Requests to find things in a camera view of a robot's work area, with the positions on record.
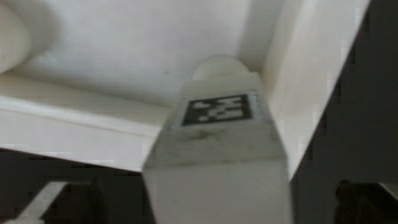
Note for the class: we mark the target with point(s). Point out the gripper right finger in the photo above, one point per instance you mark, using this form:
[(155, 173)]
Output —
[(366, 203)]

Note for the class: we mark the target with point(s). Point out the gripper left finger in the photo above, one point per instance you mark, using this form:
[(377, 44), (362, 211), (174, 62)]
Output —
[(66, 204)]

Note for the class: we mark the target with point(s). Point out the white leg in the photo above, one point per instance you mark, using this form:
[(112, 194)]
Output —
[(215, 170)]

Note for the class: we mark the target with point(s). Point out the white square table top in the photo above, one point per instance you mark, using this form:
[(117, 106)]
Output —
[(98, 56)]

